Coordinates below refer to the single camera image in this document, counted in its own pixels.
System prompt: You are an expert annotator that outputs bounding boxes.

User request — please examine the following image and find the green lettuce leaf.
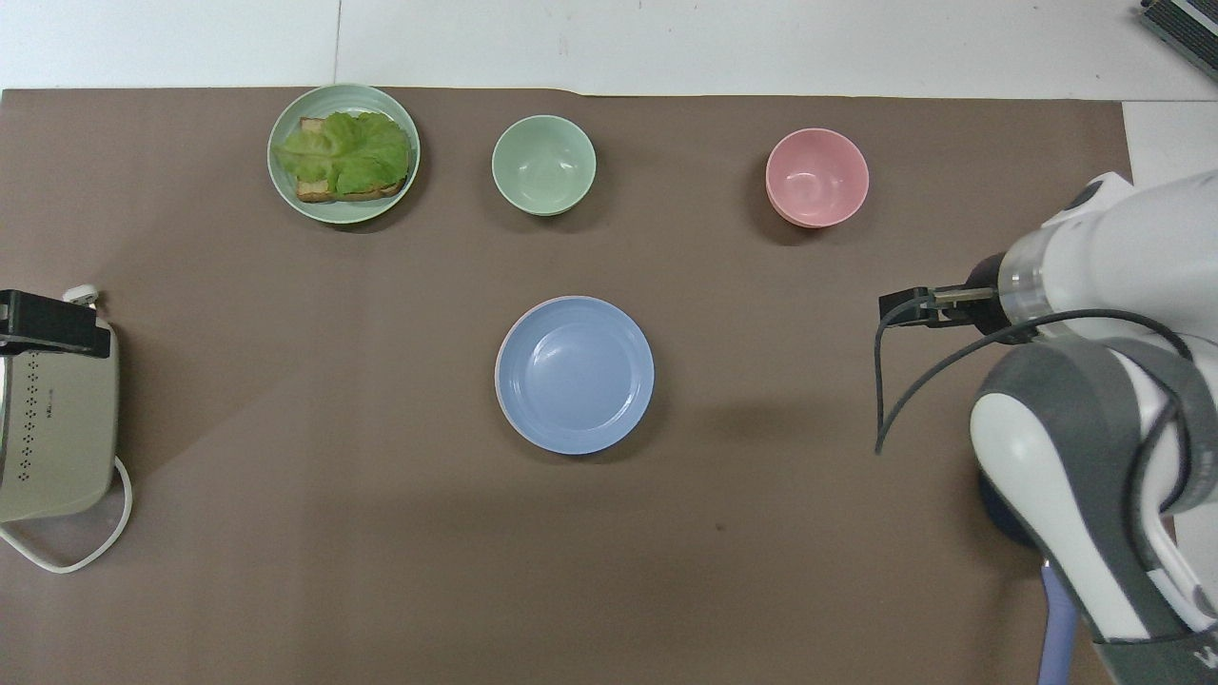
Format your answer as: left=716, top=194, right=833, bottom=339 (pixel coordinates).
left=273, top=110, right=414, bottom=197

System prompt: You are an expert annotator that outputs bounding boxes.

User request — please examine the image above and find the green bowl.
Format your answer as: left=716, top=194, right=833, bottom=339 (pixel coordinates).
left=491, top=114, right=598, bottom=217

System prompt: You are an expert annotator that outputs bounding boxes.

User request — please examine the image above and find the black stand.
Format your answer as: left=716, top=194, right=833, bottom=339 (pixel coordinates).
left=0, top=289, right=112, bottom=360

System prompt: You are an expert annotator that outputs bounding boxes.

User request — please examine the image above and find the white cable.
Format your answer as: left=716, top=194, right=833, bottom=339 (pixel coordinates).
left=0, top=455, right=135, bottom=575

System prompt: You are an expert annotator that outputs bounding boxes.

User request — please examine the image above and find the toast slice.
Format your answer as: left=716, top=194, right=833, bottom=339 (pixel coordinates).
left=296, top=116, right=410, bottom=204

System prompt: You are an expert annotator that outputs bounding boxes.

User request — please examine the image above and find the green plate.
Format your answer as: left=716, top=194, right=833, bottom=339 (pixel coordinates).
left=266, top=84, right=422, bottom=225

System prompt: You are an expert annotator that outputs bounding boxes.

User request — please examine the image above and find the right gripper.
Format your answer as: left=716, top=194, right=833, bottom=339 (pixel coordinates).
left=938, top=253, right=1011, bottom=338

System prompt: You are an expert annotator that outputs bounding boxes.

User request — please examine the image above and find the dark ribbed device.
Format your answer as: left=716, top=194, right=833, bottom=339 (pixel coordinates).
left=1140, top=0, right=1218, bottom=66

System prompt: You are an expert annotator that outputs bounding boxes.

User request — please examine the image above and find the black cable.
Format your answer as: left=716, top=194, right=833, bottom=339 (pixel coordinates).
left=873, top=293, right=1196, bottom=522

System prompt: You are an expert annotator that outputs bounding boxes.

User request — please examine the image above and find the beige appliance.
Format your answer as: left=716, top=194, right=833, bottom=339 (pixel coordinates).
left=0, top=320, right=122, bottom=524

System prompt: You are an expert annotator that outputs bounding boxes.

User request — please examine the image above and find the light purple tube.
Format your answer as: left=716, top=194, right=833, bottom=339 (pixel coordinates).
left=1040, top=559, right=1082, bottom=685

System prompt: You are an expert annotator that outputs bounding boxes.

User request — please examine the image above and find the pink bowl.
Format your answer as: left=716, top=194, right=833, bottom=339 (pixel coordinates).
left=765, top=127, right=871, bottom=229

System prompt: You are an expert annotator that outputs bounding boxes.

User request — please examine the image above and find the blue plate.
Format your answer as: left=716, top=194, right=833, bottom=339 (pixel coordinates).
left=496, top=296, right=656, bottom=456

